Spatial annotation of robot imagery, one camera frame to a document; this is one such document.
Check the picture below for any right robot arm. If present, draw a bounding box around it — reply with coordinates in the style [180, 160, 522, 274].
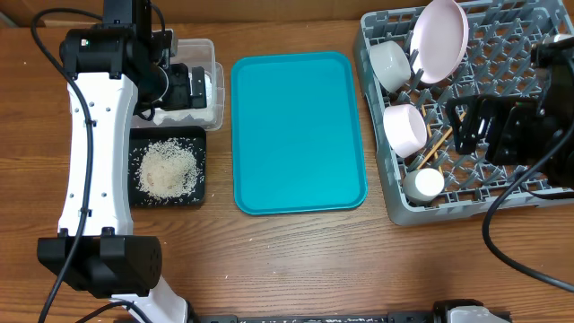
[445, 34, 573, 166]

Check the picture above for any white cup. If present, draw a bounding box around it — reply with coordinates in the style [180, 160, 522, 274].
[403, 168, 445, 204]

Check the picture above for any wooden chopstick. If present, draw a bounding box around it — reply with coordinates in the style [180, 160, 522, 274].
[416, 127, 454, 170]
[421, 106, 438, 166]

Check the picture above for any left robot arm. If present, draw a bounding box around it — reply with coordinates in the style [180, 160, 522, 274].
[37, 1, 209, 322]

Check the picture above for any pink bowl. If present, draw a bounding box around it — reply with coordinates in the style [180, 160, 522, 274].
[383, 104, 428, 158]

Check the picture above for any pile of rice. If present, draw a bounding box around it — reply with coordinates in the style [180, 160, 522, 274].
[129, 137, 206, 203]

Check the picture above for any large pink plate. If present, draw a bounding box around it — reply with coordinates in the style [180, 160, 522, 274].
[410, 0, 469, 84]

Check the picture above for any white napkin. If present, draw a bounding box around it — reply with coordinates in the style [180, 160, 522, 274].
[152, 72, 215, 125]

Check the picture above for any black tray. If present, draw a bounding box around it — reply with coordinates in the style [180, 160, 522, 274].
[127, 126, 208, 208]

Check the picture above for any teal plastic tray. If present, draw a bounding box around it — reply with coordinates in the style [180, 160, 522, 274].
[230, 51, 368, 215]

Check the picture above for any grey bowl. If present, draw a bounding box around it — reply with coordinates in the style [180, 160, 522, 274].
[369, 40, 411, 92]

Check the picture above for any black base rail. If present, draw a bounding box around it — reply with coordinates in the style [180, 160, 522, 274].
[187, 298, 512, 323]

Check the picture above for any clear plastic bin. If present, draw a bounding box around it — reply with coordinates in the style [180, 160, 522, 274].
[131, 39, 225, 131]

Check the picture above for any grey dishwasher rack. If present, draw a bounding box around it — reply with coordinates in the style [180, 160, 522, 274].
[353, 1, 573, 226]

